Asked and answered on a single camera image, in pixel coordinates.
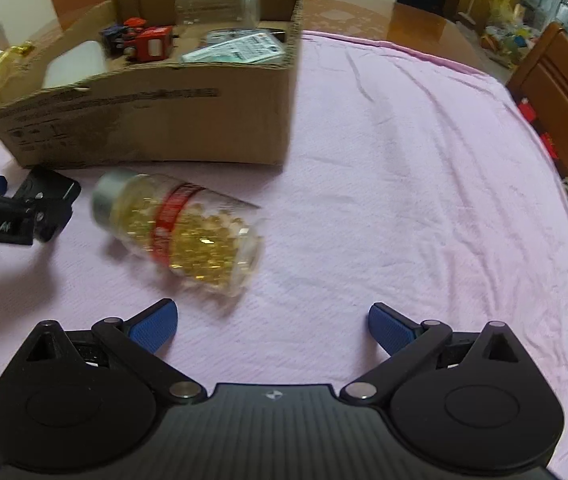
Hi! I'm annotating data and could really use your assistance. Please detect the cardboard box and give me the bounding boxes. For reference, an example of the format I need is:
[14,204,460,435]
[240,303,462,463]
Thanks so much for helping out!
[0,0,308,171]

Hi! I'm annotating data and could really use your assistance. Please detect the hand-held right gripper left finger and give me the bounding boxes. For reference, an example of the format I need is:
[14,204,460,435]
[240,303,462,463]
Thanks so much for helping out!
[12,298,208,407]

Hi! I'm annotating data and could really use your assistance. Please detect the green and white packet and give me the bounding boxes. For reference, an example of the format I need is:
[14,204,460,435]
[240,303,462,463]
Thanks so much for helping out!
[180,29,288,67]

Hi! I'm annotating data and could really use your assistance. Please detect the clear empty plastic jar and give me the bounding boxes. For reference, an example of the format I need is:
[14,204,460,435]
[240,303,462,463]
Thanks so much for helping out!
[174,0,261,29]

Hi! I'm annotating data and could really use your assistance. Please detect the red toy car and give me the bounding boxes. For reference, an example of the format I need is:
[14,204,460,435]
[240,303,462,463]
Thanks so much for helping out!
[100,16,175,64]

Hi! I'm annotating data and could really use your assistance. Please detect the pile of plastic bags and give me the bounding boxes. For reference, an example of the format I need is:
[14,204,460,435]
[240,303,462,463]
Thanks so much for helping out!
[478,0,555,69]

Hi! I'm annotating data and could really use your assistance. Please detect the pink table cloth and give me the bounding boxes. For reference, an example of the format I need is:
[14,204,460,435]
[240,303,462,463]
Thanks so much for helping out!
[0,30,568,480]

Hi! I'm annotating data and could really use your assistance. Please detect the capsule bottle with red label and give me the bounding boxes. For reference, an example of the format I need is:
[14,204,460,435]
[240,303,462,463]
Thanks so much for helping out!
[91,170,265,297]

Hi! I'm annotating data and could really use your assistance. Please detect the wooden chair with grooved back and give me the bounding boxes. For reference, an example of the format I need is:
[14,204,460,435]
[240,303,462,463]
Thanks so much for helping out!
[505,21,568,293]

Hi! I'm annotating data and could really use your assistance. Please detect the white plastic box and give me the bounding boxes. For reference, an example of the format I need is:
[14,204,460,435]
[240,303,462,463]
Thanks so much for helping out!
[42,40,106,89]

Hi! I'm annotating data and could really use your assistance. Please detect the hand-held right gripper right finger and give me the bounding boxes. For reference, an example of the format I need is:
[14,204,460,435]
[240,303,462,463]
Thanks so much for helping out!
[339,302,537,407]

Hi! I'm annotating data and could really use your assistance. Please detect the red gift box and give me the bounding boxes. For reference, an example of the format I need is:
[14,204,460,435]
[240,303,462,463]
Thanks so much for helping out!
[518,99,562,162]

